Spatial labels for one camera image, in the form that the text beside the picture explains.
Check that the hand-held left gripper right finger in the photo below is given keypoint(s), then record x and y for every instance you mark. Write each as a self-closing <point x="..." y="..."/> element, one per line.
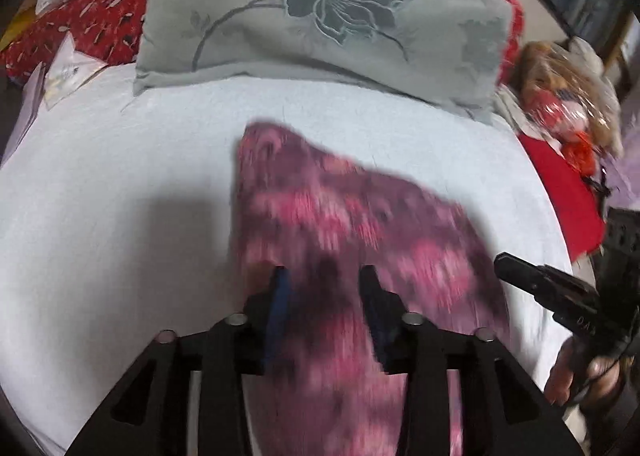
<point x="374" y="308"/>

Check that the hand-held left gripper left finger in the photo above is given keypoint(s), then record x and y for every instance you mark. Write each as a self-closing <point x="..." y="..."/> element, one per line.
<point x="281" y="301"/>

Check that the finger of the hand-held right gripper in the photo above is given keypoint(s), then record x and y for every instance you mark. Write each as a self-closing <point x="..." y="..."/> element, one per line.
<point x="525" y="276"/>

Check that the pink floral garment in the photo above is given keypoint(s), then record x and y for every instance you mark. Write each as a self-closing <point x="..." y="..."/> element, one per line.
<point x="350" y="216"/>

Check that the person's right hand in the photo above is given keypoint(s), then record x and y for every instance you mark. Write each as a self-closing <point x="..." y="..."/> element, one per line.
<point x="567" y="376"/>

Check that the purple cover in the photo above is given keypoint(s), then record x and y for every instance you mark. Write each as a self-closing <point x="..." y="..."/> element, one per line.
<point x="625" y="181"/>

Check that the plain red cloth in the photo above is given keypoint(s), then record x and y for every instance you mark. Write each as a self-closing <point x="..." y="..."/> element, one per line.
<point x="560" y="196"/>

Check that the plastic-wrapped toy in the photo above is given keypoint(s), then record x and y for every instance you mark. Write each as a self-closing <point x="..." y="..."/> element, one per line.
<point x="560" y="101"/>

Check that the white bed sheet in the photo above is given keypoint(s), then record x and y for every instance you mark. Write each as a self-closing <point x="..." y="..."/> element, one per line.
<point x="125" y="161"/>

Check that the grey pillow with flower pattern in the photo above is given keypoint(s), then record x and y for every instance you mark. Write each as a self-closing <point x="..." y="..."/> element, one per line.
<point x="325" y="11"/>

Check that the white printed cloth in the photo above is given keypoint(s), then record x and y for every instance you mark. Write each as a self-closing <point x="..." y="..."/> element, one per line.
<point x="70" y="71"/>

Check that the lilac cloth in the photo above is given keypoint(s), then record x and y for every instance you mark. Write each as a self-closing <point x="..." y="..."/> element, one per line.
<point x="27" y="106"/>

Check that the red patterned blanket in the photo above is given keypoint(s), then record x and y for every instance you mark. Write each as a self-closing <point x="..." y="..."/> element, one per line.
<point x="95" y="21"/>

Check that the yellow cloth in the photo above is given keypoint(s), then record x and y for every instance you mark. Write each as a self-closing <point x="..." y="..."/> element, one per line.
<point x="17" y="31"/>

